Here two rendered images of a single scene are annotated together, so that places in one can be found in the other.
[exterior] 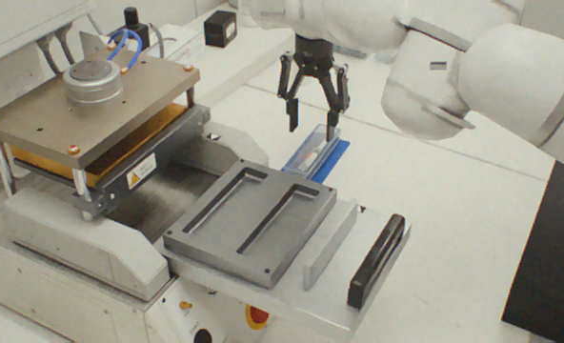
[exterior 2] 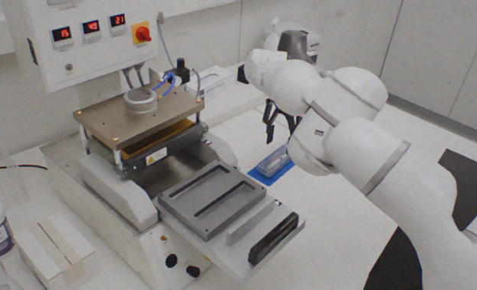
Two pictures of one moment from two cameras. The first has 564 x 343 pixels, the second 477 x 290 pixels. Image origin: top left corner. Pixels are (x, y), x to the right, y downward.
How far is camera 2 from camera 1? 0.17 m
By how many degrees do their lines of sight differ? 9
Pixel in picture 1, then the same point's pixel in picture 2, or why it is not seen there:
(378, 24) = (293, 100)
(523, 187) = not seen: hidden behind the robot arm
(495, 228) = (379, 230)
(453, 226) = (351, 222)
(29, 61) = (113, 81)
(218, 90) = (235, 110)
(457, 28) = (334, 112)
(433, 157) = not seen: hidden behind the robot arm
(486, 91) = (336, 156)
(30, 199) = (94, 159)
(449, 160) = not seen: hidden behind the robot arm
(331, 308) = (237, 261)
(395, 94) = (294, 144)
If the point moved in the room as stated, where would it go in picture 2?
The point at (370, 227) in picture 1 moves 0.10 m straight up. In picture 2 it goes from (280, 215) to (285, 183)
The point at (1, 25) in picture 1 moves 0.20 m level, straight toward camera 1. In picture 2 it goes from (97, 60) to (88, 101)
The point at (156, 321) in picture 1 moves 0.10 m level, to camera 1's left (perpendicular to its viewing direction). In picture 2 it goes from (144, 244) to (103, 235)
